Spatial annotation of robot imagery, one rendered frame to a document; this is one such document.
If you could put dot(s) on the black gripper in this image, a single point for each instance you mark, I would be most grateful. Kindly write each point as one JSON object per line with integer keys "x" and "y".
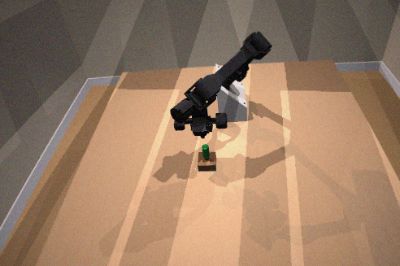
{"x": 220, "y": 120}

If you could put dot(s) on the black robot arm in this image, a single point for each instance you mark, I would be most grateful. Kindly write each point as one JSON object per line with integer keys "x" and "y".
{"x": 255, "y": 46}

